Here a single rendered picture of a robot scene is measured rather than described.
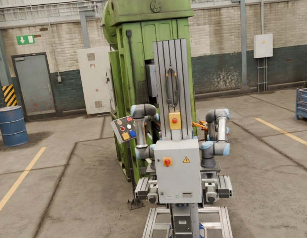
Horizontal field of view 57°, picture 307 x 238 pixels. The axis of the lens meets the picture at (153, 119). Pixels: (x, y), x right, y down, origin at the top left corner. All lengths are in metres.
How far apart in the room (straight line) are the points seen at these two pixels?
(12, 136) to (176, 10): 5.18
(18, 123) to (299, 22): 9.37
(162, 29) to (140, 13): 0.34
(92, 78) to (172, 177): 6.94
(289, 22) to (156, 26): 7.91
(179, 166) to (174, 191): 0.22
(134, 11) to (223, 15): 6.76
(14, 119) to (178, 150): 5.75
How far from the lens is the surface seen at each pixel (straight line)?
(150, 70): 3.53
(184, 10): 3.83
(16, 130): 7.52
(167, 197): 2.35
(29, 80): 9.96
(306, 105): 6.99
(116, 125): 3.32
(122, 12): 3.58
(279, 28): 10.96
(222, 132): 2.83
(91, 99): 9.02
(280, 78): 11.10
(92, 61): 8.87
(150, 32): 3.69
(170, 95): 2.25
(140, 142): 2.76
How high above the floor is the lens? 2.01
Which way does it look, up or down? 15 degrees down
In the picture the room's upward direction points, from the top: 6 degrees counter-clockwise
